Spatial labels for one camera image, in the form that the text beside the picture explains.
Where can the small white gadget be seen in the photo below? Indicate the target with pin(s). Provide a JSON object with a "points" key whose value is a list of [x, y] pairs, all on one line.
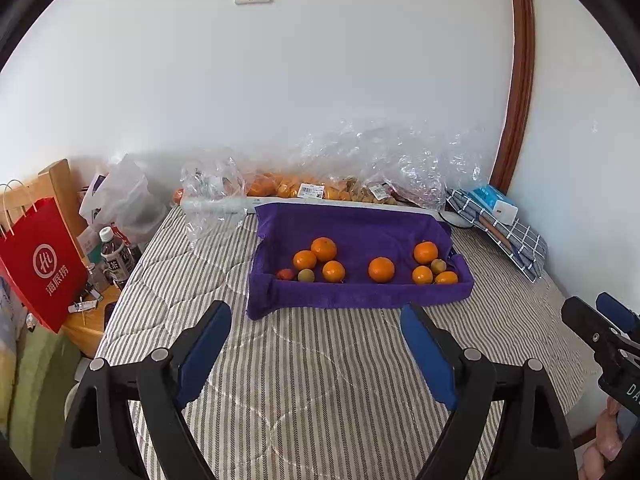
{"points": [[82, 305]]}

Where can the white object with black rim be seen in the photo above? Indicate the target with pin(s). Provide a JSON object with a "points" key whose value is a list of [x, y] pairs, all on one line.
{"points": [[454, 218]]}

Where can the dark tea bottle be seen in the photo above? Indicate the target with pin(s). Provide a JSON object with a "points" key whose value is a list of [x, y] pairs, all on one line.
{"points": [[115, 265]]}

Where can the green round fruit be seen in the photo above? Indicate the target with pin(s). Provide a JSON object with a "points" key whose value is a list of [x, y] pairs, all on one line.
{"points": [[438, 265], [305, 275]]}

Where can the clear bag of brown fruit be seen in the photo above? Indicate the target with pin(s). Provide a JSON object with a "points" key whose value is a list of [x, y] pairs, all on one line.
{"points": [[350, 191]]}

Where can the empty clear plastic bag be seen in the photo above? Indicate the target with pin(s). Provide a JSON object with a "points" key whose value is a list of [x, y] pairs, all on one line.
{"points": [[210, 190]]}

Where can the blue tissue pack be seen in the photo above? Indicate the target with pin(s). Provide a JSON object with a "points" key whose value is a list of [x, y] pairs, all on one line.
{"points": [[485, 195]]}

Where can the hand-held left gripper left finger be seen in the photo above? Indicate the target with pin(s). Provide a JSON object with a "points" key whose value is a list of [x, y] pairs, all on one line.
{"points": [[207, 345]]}

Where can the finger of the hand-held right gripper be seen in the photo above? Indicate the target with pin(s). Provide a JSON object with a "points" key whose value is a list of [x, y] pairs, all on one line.
{"points": [[617, 311], [585, 317]]}

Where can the folded grey checked cloth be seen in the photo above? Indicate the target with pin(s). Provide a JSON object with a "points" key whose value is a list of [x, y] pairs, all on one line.
{"points": [[525, 250]]}

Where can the clear bag of oranges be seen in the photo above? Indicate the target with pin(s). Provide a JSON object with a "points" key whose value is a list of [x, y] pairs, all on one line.
{"points": [[280, 187]]}

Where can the purple towel covered tray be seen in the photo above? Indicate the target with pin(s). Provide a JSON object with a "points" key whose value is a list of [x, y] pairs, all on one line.
{"points": [[360, 230]]}

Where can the striped bed quilt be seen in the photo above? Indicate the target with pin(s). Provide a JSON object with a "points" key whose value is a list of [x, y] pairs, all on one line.
{"points": [[325, 360]]}

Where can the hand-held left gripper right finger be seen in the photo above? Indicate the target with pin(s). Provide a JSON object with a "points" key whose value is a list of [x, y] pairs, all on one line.
{"points": [[425, 350]]}

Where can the small red fruit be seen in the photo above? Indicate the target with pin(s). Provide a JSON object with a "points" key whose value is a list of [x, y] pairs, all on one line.
{"points": [[285, 274]]}

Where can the person's right hand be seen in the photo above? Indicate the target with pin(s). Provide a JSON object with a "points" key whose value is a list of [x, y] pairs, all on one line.
{"points": [[605, 442]]}

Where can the red paper bag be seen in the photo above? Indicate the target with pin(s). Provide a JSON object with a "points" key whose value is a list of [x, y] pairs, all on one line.
{"points": [[45, 270]]}

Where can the crumpled clear plastic bag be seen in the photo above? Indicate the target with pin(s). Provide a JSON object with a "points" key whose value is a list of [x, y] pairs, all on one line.
{"points": [[360, 145]]}

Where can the white plastic bag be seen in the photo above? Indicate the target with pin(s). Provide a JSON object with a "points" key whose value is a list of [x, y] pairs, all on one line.
{"points": [[125, 195]]}

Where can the large orange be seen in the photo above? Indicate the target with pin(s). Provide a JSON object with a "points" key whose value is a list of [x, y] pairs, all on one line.
{"points": [[381, 269]]}

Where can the small orange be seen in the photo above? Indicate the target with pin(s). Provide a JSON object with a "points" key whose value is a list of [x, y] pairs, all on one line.
{"points": [[304, 260], [422, 275]]}

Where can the green cushion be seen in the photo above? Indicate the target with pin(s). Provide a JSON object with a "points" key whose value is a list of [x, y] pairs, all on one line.
{"points": [[40, 400]]}

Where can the wooden nightstand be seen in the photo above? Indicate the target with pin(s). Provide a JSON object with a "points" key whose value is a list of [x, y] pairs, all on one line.
{"points": [[92, 325]]}

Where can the small white box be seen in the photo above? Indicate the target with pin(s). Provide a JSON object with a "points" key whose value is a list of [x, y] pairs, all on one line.
{"points": [[505, 211]]}

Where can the brown wooden door frame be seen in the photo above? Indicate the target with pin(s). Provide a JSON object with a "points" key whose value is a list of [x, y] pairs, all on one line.
{"points": [[520, 85]]}

